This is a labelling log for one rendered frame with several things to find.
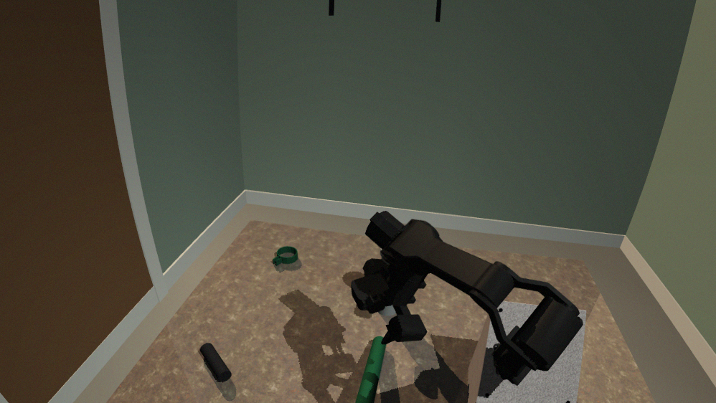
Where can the green band with two small ears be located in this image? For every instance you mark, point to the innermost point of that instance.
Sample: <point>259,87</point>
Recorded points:
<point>286,260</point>

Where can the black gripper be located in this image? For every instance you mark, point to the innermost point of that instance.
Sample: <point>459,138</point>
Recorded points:
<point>403,327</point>

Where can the dark grey cylinder with white top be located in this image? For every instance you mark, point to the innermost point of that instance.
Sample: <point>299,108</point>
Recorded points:
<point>389,310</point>

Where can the black cylinder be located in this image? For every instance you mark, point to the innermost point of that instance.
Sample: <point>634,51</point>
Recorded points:
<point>215,362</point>

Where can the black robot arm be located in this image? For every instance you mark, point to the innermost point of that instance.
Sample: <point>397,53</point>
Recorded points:
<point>417,250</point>

